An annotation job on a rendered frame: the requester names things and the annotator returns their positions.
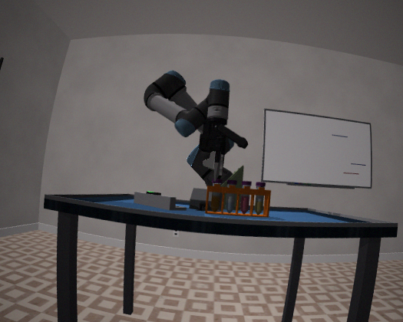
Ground blue flat work mat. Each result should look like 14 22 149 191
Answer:
96 199 344 222

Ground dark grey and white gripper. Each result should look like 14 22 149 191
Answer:
199 117 227 182

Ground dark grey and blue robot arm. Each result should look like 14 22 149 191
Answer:
144 71 248 186

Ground white button housing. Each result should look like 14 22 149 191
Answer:
190 188 223 212

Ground orange tube rack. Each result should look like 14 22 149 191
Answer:
205 184 271 218

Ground black table edge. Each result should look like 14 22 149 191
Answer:
45 194 398 227

